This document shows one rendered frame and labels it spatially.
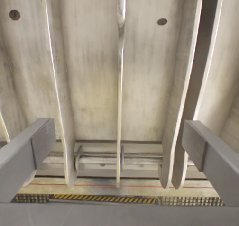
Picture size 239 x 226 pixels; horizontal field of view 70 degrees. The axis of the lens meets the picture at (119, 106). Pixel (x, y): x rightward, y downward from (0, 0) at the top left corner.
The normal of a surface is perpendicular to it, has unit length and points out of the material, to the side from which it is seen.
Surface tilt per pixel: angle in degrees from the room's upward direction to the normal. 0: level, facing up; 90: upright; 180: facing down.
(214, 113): 13
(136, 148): 25
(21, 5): 2
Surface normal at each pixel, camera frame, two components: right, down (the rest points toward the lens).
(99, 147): -0.01, 0.67
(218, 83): 0.00, 0.45
